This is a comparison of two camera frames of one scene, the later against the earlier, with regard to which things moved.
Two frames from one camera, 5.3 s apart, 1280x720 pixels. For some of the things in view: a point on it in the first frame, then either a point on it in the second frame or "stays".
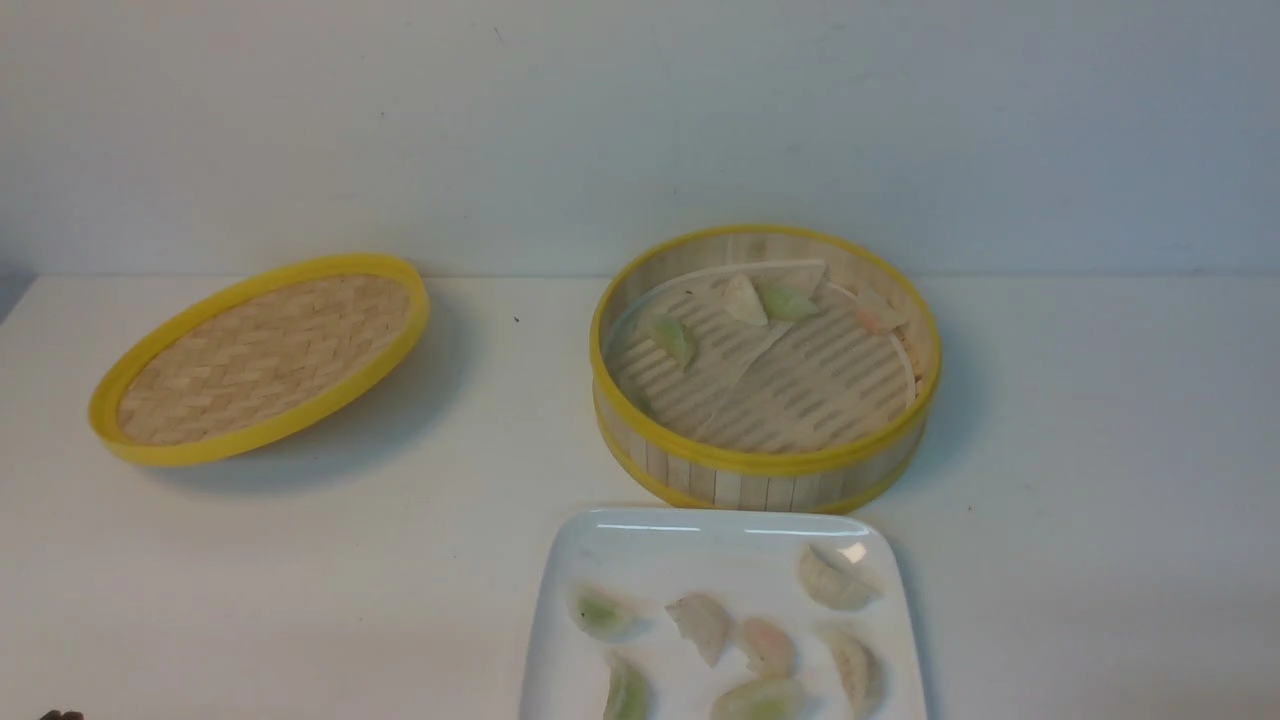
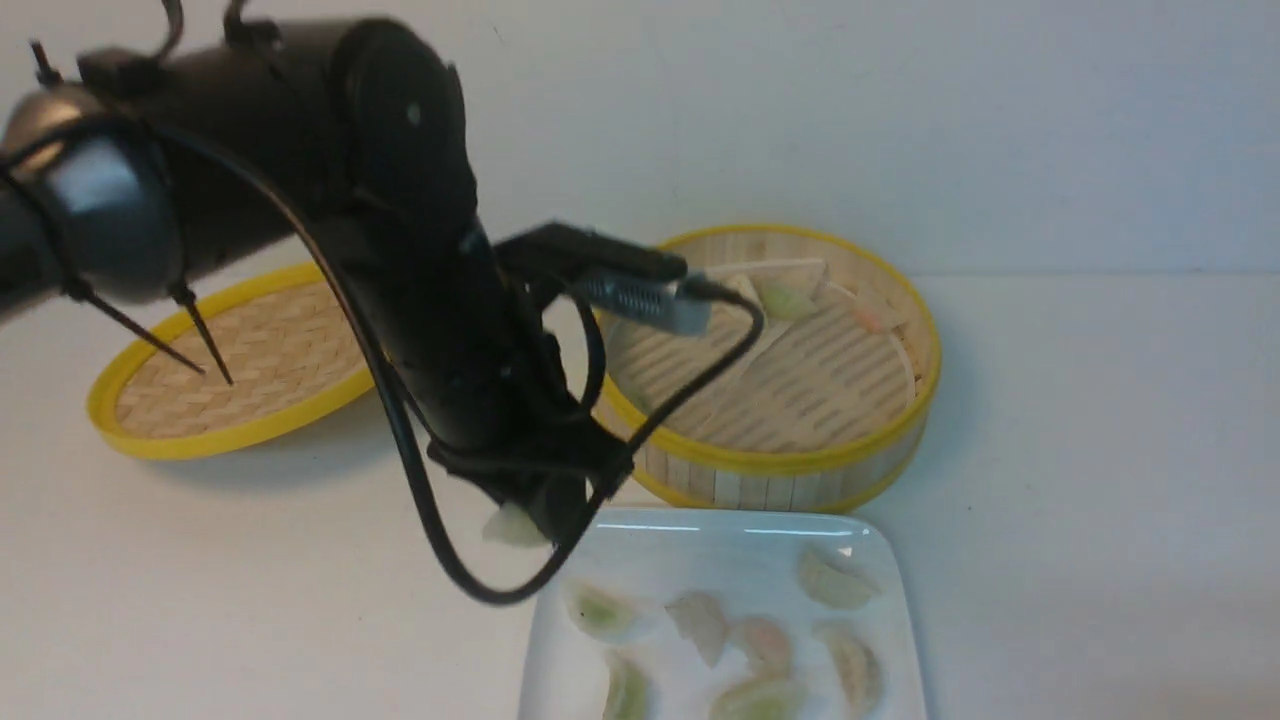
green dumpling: (678, 339) -> (512, 524)
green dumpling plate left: (603, 614) stays
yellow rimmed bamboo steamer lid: (258, 362) stays
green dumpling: (784, 303) stays
